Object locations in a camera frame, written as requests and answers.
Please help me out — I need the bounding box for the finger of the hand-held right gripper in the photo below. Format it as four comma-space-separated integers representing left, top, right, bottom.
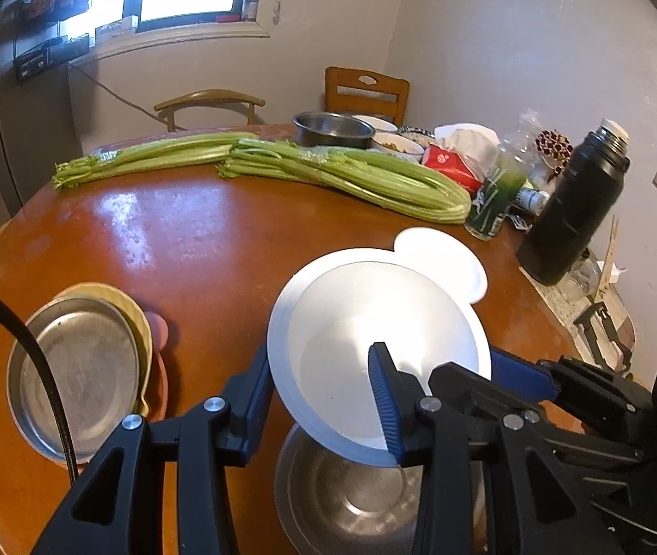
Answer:
489, 350, 561, 404
428, 361, 494, 411

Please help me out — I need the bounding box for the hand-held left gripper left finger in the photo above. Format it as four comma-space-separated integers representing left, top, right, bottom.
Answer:
31, 344, 274, 555

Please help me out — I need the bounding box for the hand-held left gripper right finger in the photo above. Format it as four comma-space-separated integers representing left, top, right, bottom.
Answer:
368, 341, 619, 555

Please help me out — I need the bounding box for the red paper bowl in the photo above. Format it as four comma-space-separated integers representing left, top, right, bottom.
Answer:
392, 227, 488, 305
267, 247, 492, 468

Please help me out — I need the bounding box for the shiny metal bowl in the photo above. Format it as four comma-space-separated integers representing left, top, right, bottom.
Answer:
273, 422, 488, 555

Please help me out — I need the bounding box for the pink plate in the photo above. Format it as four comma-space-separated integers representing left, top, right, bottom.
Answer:
143, 313, 172, 423

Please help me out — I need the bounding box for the yellow shell-shaped plate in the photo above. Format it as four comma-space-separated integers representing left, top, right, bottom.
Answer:
51, 282, 154, 417

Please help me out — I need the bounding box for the round metal pan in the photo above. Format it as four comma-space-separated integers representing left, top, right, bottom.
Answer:
7, 296, 147, 464

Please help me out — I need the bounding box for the black metal clip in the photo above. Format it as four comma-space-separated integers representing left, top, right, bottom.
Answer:
572, 302, 633, 374

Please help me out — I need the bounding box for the clear glass jar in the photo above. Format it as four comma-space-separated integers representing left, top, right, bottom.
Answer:
560, 257, 602, 302

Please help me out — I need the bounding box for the wooden stick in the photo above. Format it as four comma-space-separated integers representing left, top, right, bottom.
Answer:
595, 214, 621, 302

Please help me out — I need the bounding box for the glass of green liquid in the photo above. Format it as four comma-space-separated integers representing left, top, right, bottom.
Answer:
464, 156, 529, 242

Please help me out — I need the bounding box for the small white bottle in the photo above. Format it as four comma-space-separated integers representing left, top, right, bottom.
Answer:
516, 188, 550, 213

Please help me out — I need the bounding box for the black thermos flask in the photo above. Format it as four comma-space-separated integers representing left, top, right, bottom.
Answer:
516, 118, 633, 287

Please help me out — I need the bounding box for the red tissue pack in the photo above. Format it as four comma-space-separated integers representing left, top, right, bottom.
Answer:
421, 144, 487, 194

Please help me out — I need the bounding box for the celery bunch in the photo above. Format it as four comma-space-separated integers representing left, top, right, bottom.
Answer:
217, 139, 473, 225
52, 132, 263, 191

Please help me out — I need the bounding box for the bundle of brown sticks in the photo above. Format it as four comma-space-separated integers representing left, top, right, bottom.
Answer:
535, 129, 572, 177

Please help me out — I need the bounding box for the clear glass bottle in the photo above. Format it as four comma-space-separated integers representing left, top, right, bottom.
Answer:
499, 109, 546, 186

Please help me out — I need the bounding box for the white tissue bag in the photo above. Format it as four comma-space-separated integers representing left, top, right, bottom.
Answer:
434, 123, 501, 166

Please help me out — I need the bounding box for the white ceramic bowl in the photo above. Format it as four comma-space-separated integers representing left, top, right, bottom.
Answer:
352, 116, 400, 134

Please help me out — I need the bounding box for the deep metal bowl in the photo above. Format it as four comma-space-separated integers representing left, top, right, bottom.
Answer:
292, 111, 376, 149

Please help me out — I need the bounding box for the curved-back wooden chair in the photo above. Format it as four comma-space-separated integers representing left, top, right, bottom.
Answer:
154, 89, 266, 133

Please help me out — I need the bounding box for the wooden chair with cutout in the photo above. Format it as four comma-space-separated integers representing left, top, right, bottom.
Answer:
324, 66, 410, 126

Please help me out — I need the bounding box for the white box on sill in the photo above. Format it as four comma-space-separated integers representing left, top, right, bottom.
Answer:
96, 17, 138, 41

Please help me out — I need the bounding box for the black device on sill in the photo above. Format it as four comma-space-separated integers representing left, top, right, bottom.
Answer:
15, 35, 92, 80

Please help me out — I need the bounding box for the thick black cable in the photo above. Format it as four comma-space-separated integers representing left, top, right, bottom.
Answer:
0, 269, 81, 483

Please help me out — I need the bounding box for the thin black cable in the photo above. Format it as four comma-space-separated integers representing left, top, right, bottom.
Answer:
71, 63, 170, 122

